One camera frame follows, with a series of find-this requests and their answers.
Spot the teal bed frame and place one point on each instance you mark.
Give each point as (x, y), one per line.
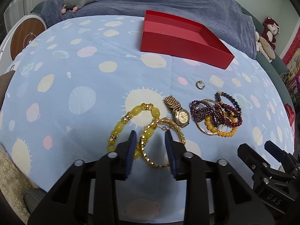
(276, 69)

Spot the red cardboard tray box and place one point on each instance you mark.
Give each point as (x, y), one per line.
(172, 35)

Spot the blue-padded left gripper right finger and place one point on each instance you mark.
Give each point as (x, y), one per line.
(184, 165)

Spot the light blue planet bedsheet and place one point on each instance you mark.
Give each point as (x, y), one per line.
(80, 77)

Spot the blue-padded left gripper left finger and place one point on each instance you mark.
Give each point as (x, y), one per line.
(117, 164)

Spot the gold wrist watch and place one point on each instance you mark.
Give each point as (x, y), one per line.
(181, 115)

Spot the red monkey plush toy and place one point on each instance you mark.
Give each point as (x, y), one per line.
(271, 29)

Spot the red gift bag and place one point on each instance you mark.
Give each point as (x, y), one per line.
(290, 114)

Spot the dark blue blanket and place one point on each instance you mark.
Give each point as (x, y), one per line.
(223, 17)

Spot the beige plush toy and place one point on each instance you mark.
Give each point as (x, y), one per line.
(264, 47)

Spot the gold twisted bangle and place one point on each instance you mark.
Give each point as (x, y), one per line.
(164, 124)

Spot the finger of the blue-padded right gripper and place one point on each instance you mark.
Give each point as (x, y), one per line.
(280, 155)

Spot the rose gold thin bangle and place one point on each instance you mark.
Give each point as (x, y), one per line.
(208, 116)

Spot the round wooden white side table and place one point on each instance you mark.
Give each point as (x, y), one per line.
(21, 35)

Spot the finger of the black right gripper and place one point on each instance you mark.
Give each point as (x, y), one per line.
(251, 158)

